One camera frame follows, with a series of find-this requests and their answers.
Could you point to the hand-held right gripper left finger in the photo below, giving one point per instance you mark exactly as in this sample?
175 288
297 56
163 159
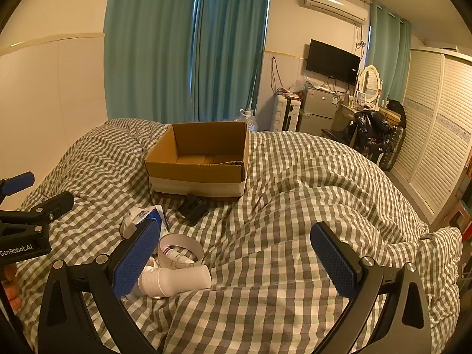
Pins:
135 256

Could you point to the dark chair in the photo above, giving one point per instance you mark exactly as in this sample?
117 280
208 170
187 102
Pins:
335 134

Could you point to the small black clip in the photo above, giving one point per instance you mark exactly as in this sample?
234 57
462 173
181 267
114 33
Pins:
192 209

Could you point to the white suitcase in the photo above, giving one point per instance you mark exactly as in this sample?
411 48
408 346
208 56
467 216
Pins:
285 112

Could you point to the white louvred wardrobe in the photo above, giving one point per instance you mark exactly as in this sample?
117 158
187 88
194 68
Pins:
431 125

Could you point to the white oval mirror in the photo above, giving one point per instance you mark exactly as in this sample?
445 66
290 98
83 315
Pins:
370 81

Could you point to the white earbuds case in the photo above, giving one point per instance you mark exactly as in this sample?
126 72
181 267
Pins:
128 225

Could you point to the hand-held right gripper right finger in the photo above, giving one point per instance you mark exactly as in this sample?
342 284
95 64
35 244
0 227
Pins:
335 261

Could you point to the teal curtain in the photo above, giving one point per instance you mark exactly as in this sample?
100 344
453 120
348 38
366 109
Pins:
392 51
147 44
232 44

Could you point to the black jacket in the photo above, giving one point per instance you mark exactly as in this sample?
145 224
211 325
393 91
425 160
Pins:
368 132

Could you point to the brown cardboard box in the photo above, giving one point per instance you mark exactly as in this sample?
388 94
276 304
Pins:
199 188

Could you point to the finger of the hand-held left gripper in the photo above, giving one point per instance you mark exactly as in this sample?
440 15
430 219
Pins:
59 202
20 181

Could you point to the silver small fridge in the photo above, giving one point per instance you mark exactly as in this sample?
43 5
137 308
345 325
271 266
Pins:
319 108

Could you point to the grey checked blanket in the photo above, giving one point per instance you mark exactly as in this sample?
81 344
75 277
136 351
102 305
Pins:
295 191

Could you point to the large clear water bottle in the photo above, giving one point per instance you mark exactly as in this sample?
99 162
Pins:
249 120

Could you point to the white dressing table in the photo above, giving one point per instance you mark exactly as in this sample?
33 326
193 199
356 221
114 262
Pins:
348 110

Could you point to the dark suitcase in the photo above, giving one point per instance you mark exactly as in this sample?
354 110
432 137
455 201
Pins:
392 149

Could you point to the blue and white packet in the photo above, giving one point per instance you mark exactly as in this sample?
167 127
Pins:
152 214

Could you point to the black bag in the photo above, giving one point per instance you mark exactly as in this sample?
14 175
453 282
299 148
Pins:
397 112

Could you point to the white plug-in device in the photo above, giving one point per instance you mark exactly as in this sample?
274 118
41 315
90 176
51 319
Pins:
177 281

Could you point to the black wall television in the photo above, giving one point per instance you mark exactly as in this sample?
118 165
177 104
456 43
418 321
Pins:
332 61

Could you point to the clear plastic bag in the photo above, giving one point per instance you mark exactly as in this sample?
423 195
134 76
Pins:
306 83

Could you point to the white air conditioner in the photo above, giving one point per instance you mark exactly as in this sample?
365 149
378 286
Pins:
333 3

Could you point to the person's left hand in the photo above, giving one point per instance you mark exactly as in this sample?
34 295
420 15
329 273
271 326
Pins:
13 291

